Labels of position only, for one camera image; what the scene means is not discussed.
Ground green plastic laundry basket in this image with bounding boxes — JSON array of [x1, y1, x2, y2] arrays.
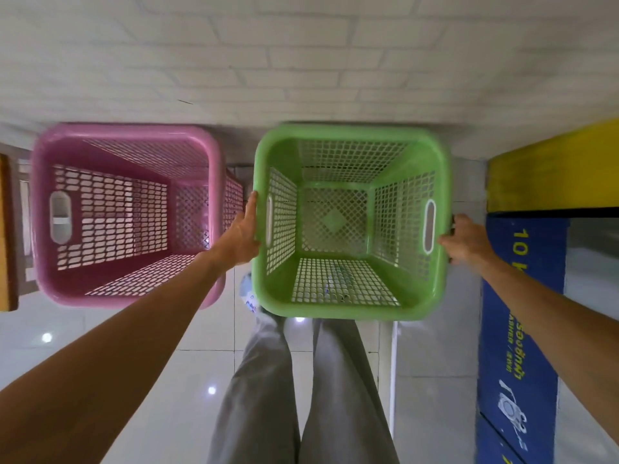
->
[[252, 122, 453, 321]]

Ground pink plastic laundry basket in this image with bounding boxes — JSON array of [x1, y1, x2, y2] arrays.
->
[[30, 122, 245, 310]]

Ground person's right forearm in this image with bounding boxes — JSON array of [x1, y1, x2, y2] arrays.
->
[[476, 251, 619, 412]]

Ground brown wooden furniture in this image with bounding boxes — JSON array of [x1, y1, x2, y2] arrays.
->
[[0, 142, 37, 313]]

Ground person's left forearm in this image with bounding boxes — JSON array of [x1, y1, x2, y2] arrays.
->
[[0, 249, 238, 464]]

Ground person's grey trousers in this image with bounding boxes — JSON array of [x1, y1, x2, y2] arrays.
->
[[207, 308, 401, 464]]

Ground person's right hand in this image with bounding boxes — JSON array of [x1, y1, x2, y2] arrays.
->
[[437, 213, 499, 266]]

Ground white and blue shoe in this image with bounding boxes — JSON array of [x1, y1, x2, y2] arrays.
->
[[240, 272, 260, 315]]

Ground person's left hand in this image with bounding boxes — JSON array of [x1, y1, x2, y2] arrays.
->
[[215, 190, 262, 274]]

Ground blue and yellow washing machine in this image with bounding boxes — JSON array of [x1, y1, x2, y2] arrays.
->
[[476, 118, 619, 464]]

